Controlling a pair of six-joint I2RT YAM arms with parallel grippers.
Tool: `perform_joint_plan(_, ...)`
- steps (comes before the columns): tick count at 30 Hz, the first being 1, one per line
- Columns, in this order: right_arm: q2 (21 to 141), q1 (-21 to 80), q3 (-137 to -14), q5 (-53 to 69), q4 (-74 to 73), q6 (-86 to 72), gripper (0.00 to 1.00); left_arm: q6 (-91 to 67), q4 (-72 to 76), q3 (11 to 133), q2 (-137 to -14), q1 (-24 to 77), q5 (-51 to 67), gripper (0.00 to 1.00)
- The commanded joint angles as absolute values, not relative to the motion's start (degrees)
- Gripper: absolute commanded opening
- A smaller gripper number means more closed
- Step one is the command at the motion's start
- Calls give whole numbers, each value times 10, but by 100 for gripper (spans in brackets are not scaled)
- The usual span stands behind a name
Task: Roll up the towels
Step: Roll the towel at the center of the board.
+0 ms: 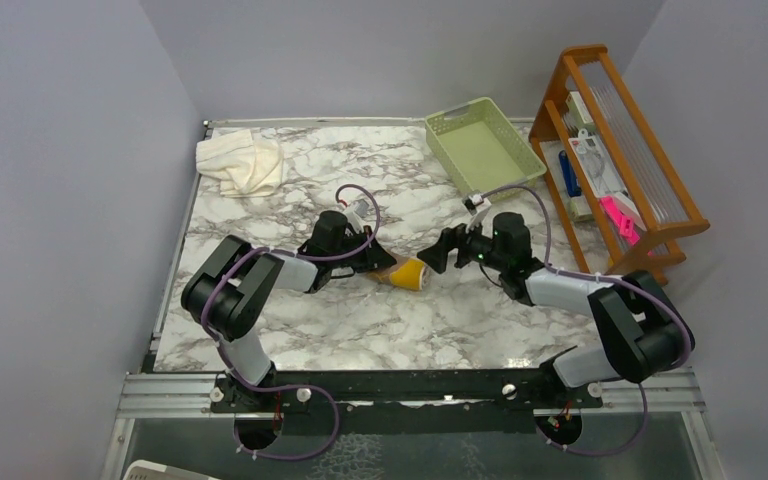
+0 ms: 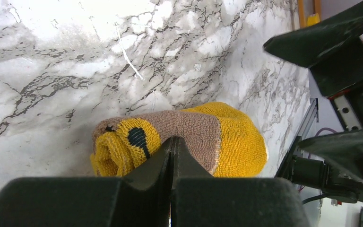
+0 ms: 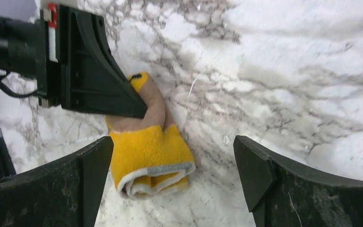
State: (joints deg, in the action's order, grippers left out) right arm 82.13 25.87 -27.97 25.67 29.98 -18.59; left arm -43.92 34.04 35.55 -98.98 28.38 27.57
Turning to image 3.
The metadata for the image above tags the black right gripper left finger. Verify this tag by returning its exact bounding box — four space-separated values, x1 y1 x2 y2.
0 136 113 227

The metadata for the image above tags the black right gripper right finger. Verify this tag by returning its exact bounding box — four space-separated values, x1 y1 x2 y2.
233 135 363 227

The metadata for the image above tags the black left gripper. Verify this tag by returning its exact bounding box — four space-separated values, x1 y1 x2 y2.
0 0 147 119

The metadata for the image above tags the brown yellow bear towel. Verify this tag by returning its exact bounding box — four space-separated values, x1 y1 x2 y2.
105 72 196 199

